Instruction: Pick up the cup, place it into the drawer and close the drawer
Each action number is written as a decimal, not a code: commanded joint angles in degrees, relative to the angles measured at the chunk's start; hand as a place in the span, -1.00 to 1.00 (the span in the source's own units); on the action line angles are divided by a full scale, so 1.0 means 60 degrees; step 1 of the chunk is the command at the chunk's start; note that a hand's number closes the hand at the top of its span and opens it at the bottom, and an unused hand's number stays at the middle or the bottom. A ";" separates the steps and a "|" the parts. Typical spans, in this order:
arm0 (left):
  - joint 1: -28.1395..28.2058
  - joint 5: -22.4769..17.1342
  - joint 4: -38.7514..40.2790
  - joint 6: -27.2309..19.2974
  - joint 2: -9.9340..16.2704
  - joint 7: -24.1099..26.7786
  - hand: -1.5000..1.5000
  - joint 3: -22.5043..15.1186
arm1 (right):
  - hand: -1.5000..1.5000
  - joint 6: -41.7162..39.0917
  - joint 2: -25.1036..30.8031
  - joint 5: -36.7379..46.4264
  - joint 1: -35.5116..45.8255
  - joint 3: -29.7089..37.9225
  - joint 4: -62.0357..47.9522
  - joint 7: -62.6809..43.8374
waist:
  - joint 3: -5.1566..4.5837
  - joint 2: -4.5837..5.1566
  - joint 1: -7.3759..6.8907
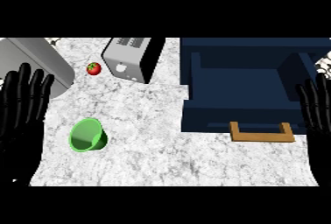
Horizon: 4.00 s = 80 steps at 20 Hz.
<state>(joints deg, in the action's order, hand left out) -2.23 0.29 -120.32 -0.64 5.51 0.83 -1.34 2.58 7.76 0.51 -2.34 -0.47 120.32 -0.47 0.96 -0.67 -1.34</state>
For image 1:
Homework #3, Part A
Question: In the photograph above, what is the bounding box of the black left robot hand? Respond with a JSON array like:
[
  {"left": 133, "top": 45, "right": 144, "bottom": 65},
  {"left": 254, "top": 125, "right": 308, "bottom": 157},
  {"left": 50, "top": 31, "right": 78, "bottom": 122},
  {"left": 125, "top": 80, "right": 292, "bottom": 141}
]
[{"left": 0, "top": 62, "right": 57, "bottom": 187}]

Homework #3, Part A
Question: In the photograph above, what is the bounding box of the red tomato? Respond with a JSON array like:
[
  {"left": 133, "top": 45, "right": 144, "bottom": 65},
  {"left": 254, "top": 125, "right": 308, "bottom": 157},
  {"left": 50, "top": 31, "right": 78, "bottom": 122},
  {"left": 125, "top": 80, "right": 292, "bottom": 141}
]
[{"left": 85, "top": 61, "right": 103, "bottom": 76}]

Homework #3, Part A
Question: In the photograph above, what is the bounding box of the green cup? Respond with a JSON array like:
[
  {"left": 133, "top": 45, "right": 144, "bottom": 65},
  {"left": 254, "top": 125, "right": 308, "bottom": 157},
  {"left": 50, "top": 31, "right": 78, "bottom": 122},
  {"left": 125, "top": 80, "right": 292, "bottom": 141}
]
[{"left": 68, "top": 117, "right": 109, "bottom": 153}]

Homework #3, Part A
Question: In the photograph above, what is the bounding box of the grey toaster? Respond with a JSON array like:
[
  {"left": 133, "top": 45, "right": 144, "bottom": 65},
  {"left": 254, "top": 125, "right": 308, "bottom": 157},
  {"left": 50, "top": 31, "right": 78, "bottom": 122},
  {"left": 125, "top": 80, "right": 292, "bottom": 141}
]
[{"left": 100, "top": 38, "right": 167, "bottom": 85}]

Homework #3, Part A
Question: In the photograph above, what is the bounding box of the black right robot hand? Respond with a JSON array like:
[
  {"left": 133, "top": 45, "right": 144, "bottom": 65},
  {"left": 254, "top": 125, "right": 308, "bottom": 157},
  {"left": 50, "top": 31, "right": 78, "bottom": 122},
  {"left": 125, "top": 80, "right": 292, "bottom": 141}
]
[{"left": 294, "top": 72, "right": 331, "bottom": 187}]

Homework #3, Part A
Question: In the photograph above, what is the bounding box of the dark blue open drawer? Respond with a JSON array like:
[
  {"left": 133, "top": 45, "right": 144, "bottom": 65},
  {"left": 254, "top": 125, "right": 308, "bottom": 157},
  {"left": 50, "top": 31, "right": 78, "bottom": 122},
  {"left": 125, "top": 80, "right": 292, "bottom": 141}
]
[{"left": 180, "top": 38, "right": 331, "bottom": 135}]

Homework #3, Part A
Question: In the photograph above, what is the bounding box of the grey appliance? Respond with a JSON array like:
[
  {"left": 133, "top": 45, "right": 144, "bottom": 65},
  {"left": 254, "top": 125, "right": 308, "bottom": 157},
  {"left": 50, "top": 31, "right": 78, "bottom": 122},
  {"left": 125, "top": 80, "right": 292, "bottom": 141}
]
[{"left": 0, "top": 38, "right": 76, "bottom": 91}]

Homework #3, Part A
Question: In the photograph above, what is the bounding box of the wooden drawer handle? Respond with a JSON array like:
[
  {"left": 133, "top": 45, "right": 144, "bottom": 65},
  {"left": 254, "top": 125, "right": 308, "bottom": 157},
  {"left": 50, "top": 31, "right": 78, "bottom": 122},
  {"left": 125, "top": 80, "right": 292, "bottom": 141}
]
[{"left": 227, "top": 121, "right": 295, "bottom": 144}]

